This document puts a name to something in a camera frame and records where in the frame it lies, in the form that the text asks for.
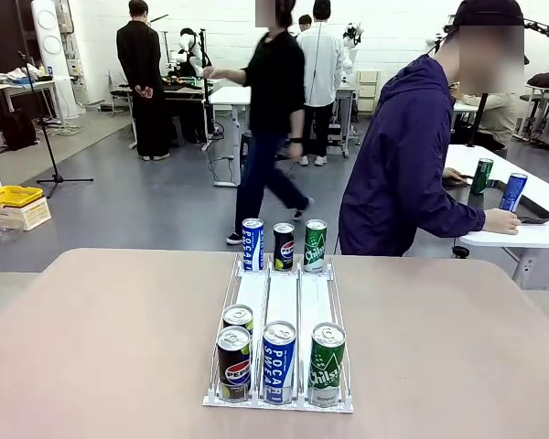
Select white wire can rack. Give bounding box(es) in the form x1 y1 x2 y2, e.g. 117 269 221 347
202 253 354 415

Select grey robot workbench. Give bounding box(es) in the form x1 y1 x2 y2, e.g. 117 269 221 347
157 75 223 147

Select person's right hand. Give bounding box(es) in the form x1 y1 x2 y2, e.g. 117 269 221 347
484 209 522 236

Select black serving tray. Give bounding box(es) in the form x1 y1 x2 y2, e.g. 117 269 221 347
441 173 549 226

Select yellow plastic crate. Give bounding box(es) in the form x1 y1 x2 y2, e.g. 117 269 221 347
0 185 45 208

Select person in white shirt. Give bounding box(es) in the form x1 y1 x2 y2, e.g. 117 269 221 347
296 0 348 166

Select black light stand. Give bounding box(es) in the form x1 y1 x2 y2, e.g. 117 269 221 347
200 27 214 152

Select black slanted pole stand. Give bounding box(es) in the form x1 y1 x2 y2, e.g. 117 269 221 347
466 93 491 148

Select white tower air conditioner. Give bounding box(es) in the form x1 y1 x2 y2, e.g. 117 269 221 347
30 0 80 116

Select person in long black coat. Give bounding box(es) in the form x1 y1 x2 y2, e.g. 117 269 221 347
115 0 171 161

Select green Chilsung cider can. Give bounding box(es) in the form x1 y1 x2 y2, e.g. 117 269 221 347
308 322 347 407
303 219 328 273
469 158 495 196

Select black Pepsi can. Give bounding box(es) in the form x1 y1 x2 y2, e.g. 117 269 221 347
273 222 296 272
216 326 253 403
222 304 254 333

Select person's right forearm purple sleeve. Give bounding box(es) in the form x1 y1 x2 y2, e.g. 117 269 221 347
446 200 489 237

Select person in purple jacket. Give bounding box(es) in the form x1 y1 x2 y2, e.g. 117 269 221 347
338 0 530 256

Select black backpack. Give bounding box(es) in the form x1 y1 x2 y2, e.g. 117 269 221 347
2 109 40 150

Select beige drawer unit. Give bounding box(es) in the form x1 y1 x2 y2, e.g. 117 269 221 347
357 70 380 113

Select blue Pocari Sweat can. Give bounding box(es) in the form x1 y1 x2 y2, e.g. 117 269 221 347
241 218 265 272
499 173 529 213
262 321 298 406

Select large white table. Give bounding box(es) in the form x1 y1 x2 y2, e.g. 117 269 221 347
443 144 549 290

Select person black top blue jeans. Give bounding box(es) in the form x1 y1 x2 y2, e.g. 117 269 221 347
202 0 316 246

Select black tripod stand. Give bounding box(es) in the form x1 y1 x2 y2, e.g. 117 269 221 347
16 50 95 198

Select seated person beige shirt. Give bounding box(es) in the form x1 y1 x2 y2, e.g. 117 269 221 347
450 89 518 152

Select black and white background robot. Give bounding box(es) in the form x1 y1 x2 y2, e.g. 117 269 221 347
176 27 205 79

